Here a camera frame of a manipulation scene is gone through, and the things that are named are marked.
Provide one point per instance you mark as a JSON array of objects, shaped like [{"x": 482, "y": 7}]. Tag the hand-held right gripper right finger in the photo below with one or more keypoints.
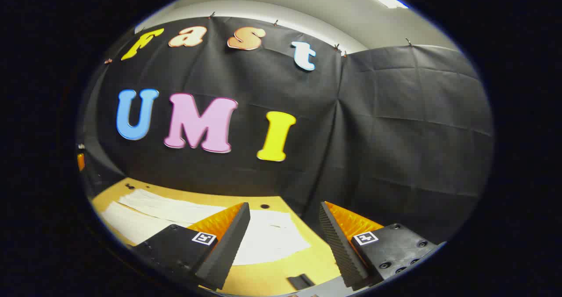
[{"x": 340, "y": 248}]

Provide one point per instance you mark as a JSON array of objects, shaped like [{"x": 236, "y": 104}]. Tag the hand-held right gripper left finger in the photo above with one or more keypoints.
[{"x": 228, "y": 244}]

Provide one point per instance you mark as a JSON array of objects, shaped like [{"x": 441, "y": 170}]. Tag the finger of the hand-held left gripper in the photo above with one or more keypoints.
[{"x": 80, "y": 161}]

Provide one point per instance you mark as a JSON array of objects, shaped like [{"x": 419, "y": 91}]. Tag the white jeans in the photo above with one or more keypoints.
[{"x": 272, "y": 240}]

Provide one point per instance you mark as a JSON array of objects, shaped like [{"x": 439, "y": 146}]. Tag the small dark flat object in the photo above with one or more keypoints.
[{"x": 300, "y": 281}]

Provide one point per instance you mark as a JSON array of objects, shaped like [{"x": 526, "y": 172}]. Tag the black backdrop cloth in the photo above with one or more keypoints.
[{"x": 373, "y": 134}]

